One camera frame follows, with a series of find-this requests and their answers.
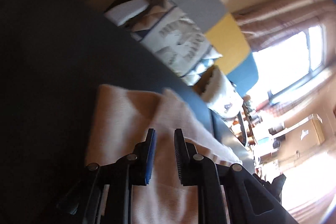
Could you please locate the beige knitted sweater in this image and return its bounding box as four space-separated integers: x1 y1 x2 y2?
85 85 239 223

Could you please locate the grey yellow blue sofa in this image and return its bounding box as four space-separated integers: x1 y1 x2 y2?
103 0 261 151

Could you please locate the deer print cushion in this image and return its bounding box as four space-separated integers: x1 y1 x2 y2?
201 66 243 119

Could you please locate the wooden side table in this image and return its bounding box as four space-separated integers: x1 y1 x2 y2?
230 100 263 147

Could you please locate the tiger print cushion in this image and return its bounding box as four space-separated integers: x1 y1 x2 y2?
130 0 222 86

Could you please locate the brown patterned curtain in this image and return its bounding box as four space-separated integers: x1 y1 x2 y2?
233 0 335 52

